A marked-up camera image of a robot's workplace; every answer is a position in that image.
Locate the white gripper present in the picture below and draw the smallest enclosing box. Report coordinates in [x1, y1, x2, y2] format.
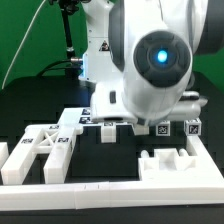
[90, 83, 208, 126]

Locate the white chair seat block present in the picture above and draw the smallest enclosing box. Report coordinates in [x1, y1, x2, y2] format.
[138, 148, 198, 181]

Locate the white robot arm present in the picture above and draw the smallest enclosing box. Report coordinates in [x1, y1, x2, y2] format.
[82, 0, 224, 126]

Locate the white tagged cube near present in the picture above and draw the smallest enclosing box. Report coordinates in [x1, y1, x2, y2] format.
[156, 121, 170, 136]

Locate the white tagged cube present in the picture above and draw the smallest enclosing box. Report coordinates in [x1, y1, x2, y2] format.
[156, 121, 170, 136]
[184, 118, 202, 136]

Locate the white tagged cube far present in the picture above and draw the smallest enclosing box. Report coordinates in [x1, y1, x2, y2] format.
[184, 118, 202, 136]

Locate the white part at left edge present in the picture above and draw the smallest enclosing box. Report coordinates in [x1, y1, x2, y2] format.
[0, 142, 9, 169]

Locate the white L-shaped border fence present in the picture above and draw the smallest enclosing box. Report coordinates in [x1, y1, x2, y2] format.
[0, 136, 224, 211]

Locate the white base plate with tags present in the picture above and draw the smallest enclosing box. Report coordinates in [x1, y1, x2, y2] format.
[58, 107, 97, 126]

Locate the black cable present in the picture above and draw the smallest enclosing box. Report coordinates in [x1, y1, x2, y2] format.
[35, 59, 84, 78]

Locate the white chair back frame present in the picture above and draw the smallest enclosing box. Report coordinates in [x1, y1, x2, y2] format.
[1, 125, 83, 185]

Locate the black camera stand pole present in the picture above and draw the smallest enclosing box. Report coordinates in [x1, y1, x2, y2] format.
[48, 0, 79, 59]

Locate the white cable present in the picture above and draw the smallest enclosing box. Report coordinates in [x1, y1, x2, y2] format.
[1, 0, 48, 90]

